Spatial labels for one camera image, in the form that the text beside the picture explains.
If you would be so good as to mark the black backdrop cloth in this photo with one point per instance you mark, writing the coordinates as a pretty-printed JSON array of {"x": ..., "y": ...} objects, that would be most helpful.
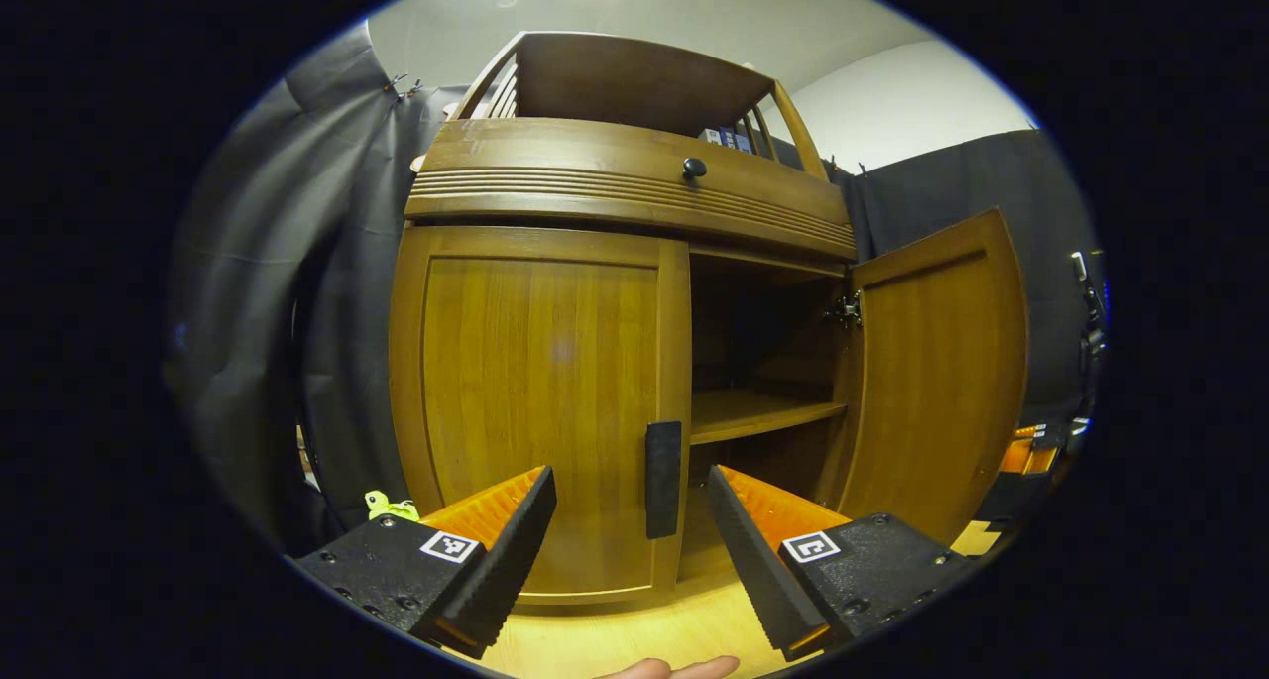
[{"x": 288, "y": 292}]

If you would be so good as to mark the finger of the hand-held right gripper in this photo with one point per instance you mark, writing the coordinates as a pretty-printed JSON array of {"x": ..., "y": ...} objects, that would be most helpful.
[{"x": 1016, "y": 456}]

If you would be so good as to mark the wooden shoe cabinet door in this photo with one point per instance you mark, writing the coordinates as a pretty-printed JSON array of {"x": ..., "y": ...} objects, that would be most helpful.
[
  {"x": 535, "y": 382},
  {"x": 932, "y": 382}
]

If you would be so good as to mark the metal spring clip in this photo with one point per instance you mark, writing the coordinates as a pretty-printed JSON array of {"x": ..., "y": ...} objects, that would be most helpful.
[
  {"x": 411, "y": 90},
  {"x": 395, "y": 84}
]

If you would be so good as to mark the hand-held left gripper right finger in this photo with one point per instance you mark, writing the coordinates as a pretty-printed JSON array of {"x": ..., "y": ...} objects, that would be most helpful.
[{"x": 753, "y": 570}]

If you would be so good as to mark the wooden cabinet shelf board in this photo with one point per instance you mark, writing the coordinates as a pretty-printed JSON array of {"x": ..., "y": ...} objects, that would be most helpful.
[{"x": 744, "y": 413}]

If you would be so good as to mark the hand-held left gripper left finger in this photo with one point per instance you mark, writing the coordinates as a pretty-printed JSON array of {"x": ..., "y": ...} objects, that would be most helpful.
[{"x": 506, "y": 560}]

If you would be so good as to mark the wooden double-door shoe cabinet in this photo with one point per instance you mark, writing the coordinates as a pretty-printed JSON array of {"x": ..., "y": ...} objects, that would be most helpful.
[{"x": 615, "y": 74}]

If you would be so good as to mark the metal door hinge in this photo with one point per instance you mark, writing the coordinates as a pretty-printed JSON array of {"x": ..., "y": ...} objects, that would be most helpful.
[{"x": 846, "y": 310}]

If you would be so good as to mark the green frog plush toy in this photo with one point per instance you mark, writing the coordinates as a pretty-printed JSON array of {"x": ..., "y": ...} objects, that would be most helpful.
[{"x": 389, "y": 508}]

